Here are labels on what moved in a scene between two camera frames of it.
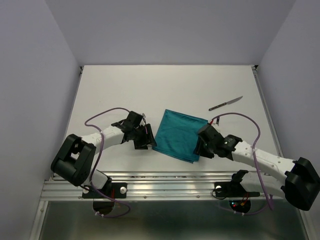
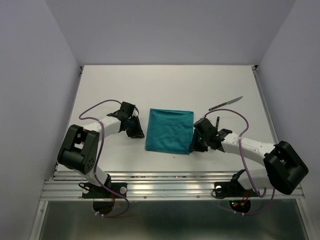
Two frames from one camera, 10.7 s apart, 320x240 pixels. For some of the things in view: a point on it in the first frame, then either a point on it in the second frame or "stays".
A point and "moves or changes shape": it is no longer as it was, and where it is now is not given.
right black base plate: [233, 188] stays
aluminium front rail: [152, 186] stays
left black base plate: [114, 190] stays
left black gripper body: [140, 138] → [134, 128]
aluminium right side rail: [254, 68] stays
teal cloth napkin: [177, 136] moves or changes shape
